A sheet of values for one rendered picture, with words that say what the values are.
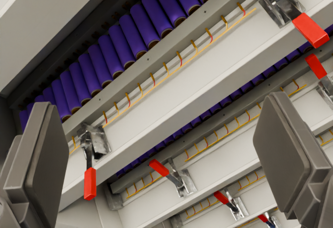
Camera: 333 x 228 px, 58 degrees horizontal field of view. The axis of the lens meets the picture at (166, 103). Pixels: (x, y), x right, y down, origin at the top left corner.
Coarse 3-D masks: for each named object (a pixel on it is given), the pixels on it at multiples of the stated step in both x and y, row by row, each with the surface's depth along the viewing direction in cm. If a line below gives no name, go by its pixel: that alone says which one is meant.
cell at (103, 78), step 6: (90, 48) 41; (96, 48) 41; (90, 54) 41; (96, 54) 40; (102, 54) 41; (96, 60) 40; (102, 60) 40; (96, 66) 40; (102, 66) 39; (96, 72) 40; (102, 72) 39; (108, 72) 39; (102, 78) 38; (108, 78) 38; (102, 84) 39
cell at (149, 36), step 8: (136, 8) 38; (136, 16) 37; (144, 16) 37; (136, 24) 38; (144, 24) 36; (144, 32) 36; (152, 32) 36; (144, 40) 36; (152, 40) 35; (160, 40) 36
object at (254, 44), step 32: (96, 0) 41; (320, 0) 28; (64, 32) 43; (256, 32) 31; (288, 32) 29; (32, 64) 46; (192, 64) 34; (224, 64) 32; (256, 64) 32; (160, 96) 35; (192, 96) 33; (224, 96) 35; (0, 128) 48; (128, 128) 37; (160, 128) 36; (0, 160) 44; (128, 160) 40; (64, 192) 41
